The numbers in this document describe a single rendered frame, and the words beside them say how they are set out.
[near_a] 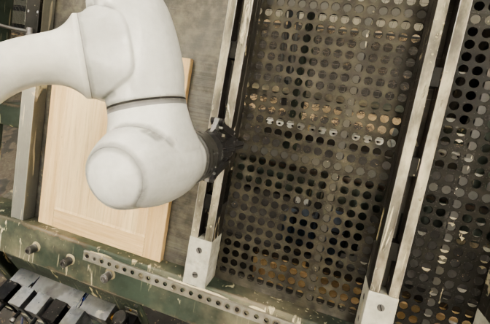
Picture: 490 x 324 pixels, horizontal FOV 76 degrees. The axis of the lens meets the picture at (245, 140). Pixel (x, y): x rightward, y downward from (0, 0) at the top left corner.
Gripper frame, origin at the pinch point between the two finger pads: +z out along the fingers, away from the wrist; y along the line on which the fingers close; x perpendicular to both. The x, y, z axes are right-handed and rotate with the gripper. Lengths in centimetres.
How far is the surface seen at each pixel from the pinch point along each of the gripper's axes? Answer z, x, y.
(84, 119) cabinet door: 6.5, 48.3, -2.9
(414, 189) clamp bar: 1.6, -39.3, -1.3
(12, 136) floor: 143, 248, -56
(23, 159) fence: 4, 67, -19
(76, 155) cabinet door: 7, 50, -14
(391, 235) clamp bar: 1.5, -37.1, -11.9
